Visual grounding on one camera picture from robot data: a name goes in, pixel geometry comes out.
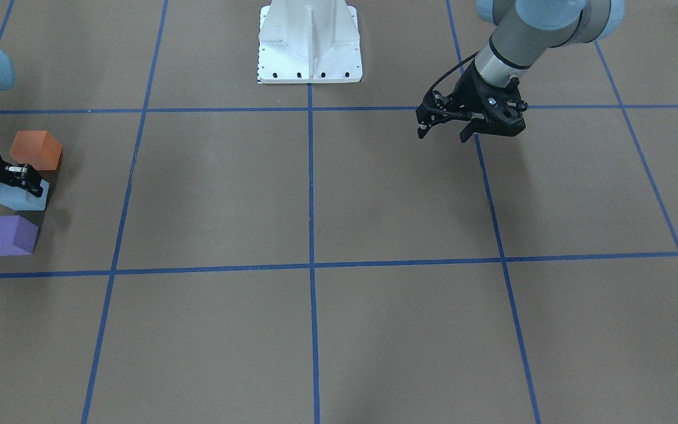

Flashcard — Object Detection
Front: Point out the orange foam block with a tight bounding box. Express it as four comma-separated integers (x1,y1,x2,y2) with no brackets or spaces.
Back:
9,131,64,171

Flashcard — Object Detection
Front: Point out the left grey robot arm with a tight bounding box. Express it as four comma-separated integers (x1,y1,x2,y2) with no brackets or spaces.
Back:
416,1,625,142

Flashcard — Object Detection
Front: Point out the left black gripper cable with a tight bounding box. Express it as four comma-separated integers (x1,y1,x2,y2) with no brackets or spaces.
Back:
424,48,480,118

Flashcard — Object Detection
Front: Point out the light blue foam block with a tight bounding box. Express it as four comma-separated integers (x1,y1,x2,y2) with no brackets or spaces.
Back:
0,180,49,211

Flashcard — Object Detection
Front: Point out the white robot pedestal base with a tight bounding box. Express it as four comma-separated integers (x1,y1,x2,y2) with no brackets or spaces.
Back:
257,1,363,84

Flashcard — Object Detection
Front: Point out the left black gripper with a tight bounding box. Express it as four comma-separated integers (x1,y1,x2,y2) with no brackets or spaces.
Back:
416,57,529,143

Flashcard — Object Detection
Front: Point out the purple foam block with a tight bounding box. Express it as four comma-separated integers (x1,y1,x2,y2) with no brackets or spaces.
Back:
0,215,39,257

